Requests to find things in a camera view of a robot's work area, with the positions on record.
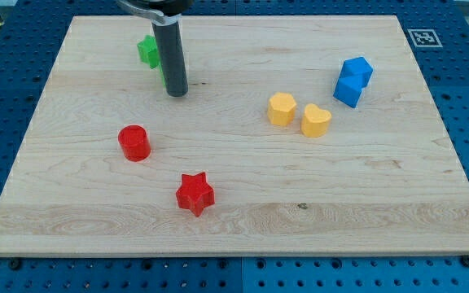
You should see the yellow hexagon block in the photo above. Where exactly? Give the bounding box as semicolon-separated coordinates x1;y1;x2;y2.
267;92;296;126

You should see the green block behind tool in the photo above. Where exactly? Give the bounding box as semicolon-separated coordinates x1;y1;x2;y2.
158;63;166;88

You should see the red cylinder block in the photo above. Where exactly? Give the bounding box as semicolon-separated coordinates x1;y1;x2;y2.
117;125;151;162

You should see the wooden board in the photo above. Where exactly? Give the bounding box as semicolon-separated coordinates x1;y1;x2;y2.
0;15;469;258

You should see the yellow heart block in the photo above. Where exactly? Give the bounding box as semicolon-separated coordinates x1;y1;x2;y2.
300;103;332;138

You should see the green star block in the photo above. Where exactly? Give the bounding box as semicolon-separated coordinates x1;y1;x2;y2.
137;35;160;68

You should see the robot arm flange with clamp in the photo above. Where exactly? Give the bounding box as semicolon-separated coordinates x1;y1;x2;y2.
116;0;194;26

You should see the red star block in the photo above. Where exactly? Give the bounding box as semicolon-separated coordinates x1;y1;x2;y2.
176;172;215;216

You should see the white fiducial marker tag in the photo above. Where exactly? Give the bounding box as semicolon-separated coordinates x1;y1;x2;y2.
408;28;442;48

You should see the blue cube block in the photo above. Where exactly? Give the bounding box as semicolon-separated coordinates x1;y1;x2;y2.
333;75;363;108

